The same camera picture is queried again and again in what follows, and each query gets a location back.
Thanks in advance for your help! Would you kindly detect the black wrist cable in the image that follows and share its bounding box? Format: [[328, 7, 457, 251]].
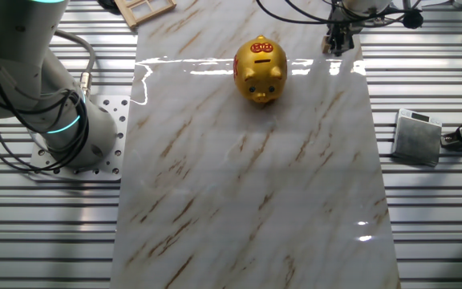
[[254, 0, 407, 26]]

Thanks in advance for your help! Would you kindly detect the wooden window frame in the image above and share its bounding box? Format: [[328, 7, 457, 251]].
[[113, 0, 177, 29]]

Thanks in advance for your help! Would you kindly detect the grey digital scale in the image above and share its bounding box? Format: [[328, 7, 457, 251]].
[[391, 108, 444, 168]]

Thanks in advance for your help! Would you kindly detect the gold piggy bank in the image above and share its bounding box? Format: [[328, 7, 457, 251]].
[[233, 35, 289, 105]]

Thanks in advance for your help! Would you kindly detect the marble pattern board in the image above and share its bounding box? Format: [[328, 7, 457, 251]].
[[109, 0, 401, 289]]

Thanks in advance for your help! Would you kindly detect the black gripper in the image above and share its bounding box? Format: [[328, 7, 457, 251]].
[[326, 15, 356, 57]]

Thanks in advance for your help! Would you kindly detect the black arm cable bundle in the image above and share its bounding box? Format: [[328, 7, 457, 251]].
[[0, 0, 91, 173]]

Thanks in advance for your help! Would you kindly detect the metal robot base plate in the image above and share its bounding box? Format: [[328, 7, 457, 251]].
[[30, 94, 132, 181]]

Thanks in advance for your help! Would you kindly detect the grey cable with metal connector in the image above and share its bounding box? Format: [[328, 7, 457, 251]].
[[54, 30, 98, 97]]

